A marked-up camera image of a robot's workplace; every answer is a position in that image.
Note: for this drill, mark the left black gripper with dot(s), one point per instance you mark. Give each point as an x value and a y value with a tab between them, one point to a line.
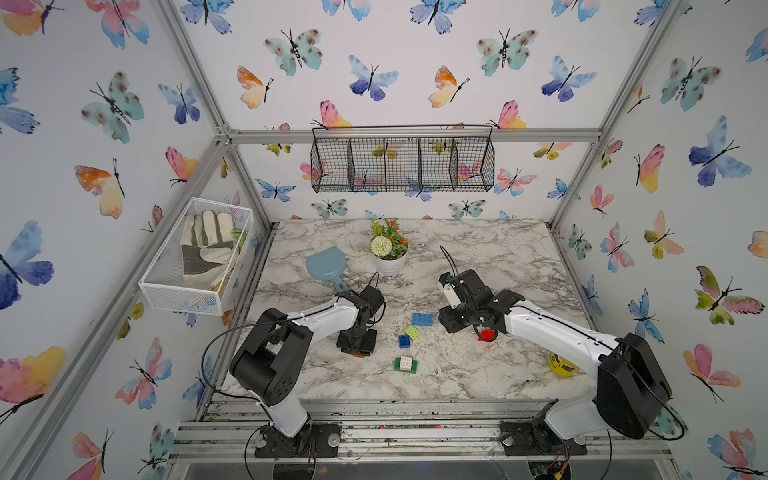
367	350

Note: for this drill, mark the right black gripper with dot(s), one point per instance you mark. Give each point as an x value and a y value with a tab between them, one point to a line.
446	319

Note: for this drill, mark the red lego brick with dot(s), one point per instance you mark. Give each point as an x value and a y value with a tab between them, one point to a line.
487	335

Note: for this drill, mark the green lego base brick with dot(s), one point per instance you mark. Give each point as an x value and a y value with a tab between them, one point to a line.
415	365

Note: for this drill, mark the cream lego brick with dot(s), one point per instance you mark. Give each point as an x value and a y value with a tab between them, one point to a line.
405	364

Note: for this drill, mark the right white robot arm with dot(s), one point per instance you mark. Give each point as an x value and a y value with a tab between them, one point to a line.
631	389

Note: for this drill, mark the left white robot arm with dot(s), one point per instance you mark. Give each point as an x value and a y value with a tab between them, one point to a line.
270	359

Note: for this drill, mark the light blue lego brick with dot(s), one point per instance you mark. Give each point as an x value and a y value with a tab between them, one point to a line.
422	320

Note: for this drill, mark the lime green lego brick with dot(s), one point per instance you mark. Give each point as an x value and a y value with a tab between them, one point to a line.
412	332

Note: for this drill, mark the white plant pot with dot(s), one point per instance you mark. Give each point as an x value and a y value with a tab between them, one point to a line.
391	268

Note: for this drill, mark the artificial green plant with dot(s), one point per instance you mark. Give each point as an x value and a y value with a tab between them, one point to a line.
387	242

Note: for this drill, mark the grey white work glove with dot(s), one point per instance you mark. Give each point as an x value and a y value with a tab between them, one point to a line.
208	243

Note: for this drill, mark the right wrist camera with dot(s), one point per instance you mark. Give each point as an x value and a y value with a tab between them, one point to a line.
450	295

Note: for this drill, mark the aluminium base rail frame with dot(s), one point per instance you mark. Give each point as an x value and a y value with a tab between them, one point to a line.
368	430

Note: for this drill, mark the black wire wall basket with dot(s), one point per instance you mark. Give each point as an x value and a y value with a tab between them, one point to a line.
385	159

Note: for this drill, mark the white wire basket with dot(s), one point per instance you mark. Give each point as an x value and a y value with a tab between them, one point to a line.
162	283

